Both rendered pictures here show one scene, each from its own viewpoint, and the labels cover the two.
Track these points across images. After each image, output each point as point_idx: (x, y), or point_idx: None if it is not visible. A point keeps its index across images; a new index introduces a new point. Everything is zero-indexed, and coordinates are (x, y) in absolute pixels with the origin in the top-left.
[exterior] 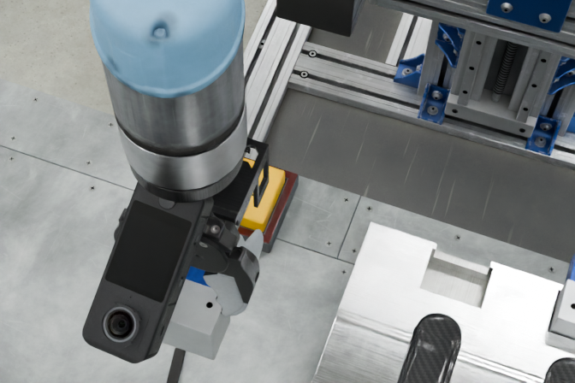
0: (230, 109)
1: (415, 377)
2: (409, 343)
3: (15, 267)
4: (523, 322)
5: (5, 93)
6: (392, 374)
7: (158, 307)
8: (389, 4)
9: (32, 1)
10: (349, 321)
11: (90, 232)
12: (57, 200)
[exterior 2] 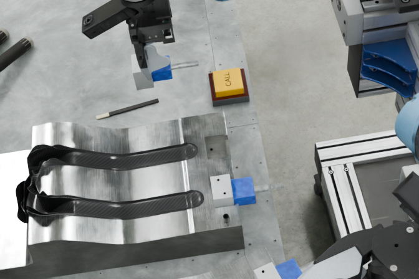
0: None
1: (169, 153)
2: (180, 144)
3: (162, 42)
4: (209, 174)
5: (228, 1)
6: (164, 144)
7: (96, 23)
8: (398, 110)
9: None
10: (178, 123)
11: (187, 53)
12: (194, 38)
